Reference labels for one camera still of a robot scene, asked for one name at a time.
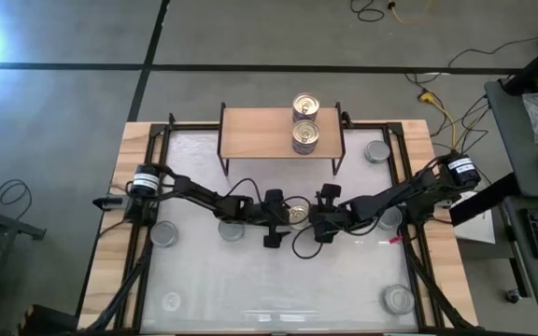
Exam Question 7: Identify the black box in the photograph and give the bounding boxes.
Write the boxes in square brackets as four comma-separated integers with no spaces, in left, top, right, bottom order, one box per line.
[16,303,81,336]

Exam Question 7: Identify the black flat bar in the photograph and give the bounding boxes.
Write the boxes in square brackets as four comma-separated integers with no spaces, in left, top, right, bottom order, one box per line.
[448,172,521,229]

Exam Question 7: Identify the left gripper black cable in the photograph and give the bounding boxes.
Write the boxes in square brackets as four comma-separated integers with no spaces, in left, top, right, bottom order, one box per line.
[224,176,315,209]

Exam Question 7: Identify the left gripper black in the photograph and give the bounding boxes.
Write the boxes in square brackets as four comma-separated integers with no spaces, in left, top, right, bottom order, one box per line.
[249,189,308,249]

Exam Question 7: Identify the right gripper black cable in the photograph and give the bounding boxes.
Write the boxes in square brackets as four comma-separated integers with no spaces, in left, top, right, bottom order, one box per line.
[290,223,326,260]

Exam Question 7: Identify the grey metal stand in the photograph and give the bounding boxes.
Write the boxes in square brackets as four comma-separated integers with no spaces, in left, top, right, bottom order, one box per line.
[0,186,48,336]

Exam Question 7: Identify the black stand post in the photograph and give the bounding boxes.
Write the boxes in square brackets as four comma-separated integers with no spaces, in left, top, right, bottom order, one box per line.
[502,27,538,97]

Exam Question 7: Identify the yellow extension cable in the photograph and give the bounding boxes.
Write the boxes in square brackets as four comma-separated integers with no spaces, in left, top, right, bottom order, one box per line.
[417,90,460,151]

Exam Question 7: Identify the black metal table frame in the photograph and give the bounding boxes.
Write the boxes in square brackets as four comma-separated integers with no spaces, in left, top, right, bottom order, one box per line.
[133,111,427,335]

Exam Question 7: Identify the green white tuna can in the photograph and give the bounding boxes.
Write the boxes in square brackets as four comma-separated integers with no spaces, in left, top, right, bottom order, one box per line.
[363,139,392,165]
[379,207,404,232]
[218,219,247,243]
[149,220,180,248]

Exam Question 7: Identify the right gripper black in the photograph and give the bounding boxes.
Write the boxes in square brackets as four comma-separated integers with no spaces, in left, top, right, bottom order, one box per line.
[309,184,359,244]

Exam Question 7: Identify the black floor tape strip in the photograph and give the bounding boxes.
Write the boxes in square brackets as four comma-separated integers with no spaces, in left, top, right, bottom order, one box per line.
[126,0,172,123]
[0,62,538,77]

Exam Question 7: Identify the silver topped seafood can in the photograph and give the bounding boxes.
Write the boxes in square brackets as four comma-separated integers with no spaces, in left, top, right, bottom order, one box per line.
[379,283,417,316]

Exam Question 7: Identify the white paper sheet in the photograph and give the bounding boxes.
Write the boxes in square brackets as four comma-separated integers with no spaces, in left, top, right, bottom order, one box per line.
[450,190,498,245]

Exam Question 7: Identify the wooden shelf black frame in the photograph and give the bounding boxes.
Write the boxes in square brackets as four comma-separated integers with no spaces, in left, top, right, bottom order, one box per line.
[216,101,347,177]

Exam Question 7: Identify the grey desk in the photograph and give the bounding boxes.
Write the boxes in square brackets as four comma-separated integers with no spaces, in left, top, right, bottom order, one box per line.
[483,77,538,313]

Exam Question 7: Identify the black diagonal frame strut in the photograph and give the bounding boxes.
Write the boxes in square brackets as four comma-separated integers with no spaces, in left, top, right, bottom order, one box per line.
[94,241,154,333]
[403,241,474,333]

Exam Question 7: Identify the black floor cable loop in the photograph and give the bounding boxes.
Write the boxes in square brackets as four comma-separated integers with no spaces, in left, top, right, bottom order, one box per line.
[0,178,34,220]

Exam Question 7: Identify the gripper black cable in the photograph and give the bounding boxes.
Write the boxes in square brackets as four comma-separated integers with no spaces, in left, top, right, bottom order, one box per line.
[290,223,326,260]
[224,176,315,209]

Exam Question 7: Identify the black coiled floor cable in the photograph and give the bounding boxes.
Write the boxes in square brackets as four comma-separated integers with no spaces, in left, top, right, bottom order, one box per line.
[349,0,386,23]

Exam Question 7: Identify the yellow floor cable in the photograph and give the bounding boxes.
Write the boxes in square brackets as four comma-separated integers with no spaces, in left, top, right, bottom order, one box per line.
[389,0,434,26]

